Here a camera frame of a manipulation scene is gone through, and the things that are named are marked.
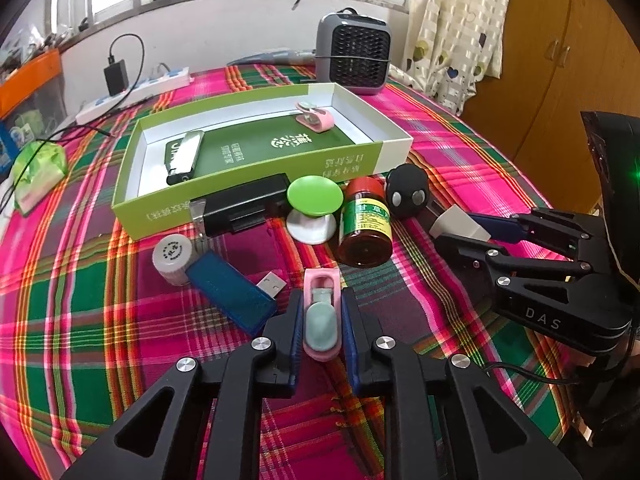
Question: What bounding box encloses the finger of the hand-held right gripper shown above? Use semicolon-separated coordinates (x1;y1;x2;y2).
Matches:
434;232;597;307
466;206;609;262

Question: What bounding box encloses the green tissue pack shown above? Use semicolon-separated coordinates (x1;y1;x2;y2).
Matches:
11;141;68;218

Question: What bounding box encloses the black round toy mouse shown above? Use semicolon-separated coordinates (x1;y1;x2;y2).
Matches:
386;164;430;220

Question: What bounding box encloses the wooden wardrobe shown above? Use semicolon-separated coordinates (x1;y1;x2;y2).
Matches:
460;0;640;211

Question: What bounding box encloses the pink clip with grey lever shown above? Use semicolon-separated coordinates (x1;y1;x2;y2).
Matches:
295;101;335;131
302;267;343;362

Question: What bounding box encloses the white charger plug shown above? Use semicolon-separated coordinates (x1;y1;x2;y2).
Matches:
429;205;493;243

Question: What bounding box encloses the black adapter cable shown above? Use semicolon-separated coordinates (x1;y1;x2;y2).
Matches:
0;34;147;216

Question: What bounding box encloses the grey desktop heater fan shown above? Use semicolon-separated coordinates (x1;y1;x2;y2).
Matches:
315;7;393;96

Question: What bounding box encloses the patterned cream curtain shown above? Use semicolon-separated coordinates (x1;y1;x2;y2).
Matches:
390;0;516;116

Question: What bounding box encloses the green topped white knob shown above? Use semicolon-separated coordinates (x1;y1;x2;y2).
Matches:
286;175;346;247

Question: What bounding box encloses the windowsill clutter pile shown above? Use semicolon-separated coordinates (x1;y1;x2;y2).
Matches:
0;22;63;73

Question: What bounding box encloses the orange lidded storage box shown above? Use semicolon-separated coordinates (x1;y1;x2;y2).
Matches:
0;50;63;121

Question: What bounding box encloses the translucent blue usb device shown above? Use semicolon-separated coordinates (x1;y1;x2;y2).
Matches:
185;251;288;337

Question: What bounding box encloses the white power strip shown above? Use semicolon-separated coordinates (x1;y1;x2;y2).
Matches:
75;66;193;125

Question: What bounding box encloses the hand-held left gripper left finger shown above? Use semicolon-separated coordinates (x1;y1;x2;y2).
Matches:
60;290;306;480

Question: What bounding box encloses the green and white cardboard box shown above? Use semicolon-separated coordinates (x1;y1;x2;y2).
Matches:
111;81;414;240

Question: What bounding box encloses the black power adapter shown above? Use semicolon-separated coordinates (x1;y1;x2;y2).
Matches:
103;60;130;96

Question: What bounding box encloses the silver lighter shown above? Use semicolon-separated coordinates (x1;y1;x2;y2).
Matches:
165;130;206;186

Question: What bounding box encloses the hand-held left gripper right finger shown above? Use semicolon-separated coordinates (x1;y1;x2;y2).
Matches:
340;285;583;480

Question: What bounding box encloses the black rectangular device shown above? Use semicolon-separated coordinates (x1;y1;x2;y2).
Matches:
190;172;293;238

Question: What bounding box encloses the white round cap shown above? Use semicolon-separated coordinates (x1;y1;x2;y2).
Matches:
151;234;193;288

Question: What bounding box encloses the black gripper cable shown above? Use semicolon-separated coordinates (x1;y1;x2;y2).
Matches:
487;362;578;387

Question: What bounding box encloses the brown bottle with red cap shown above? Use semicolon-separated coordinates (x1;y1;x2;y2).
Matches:
337;177;394;268

